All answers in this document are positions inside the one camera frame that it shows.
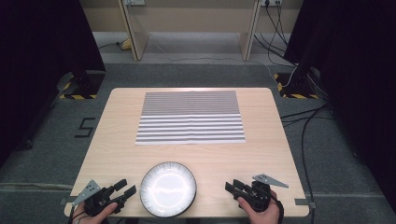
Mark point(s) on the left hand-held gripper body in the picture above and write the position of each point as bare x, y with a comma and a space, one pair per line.
93, 199

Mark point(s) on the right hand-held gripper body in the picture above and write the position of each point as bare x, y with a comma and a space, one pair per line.
258, 196

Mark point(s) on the white plate with black rim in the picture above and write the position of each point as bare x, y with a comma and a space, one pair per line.
168, 189

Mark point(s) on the person's left hand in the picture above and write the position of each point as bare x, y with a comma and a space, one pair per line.
90, 219

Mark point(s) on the person's right hand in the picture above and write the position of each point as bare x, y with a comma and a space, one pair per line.
263, 217

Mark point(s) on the grey white striped placemat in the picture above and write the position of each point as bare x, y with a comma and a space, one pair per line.
190, 124

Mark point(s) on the black stand base striped tape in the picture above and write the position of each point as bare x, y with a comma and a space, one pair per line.
295, 88
82, 85

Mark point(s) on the yellow plug block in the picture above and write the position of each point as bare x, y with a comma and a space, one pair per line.
126, 44

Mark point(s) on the black curtain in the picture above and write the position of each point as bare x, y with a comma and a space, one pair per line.
37, 62
358, 77

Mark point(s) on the grey metal table bracket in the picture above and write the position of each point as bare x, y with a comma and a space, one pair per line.
63, 200
305, 202

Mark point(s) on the white wall socket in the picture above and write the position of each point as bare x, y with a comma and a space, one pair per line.
271, 2

